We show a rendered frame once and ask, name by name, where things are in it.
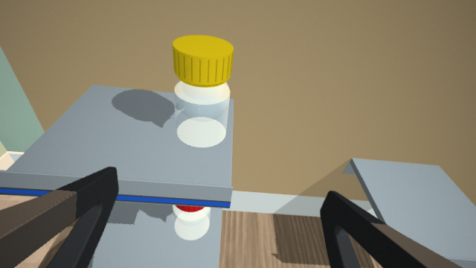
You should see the clear bottle with yellow cap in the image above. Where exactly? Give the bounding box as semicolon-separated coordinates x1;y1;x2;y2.
173;35;234;149

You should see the clear glass bottle with red cap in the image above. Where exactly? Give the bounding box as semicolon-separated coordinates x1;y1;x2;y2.
173;205;210;240

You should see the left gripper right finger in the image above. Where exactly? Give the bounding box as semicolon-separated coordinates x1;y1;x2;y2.
320;191;462;268

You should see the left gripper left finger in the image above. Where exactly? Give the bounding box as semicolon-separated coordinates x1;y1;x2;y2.
0;167;119;268

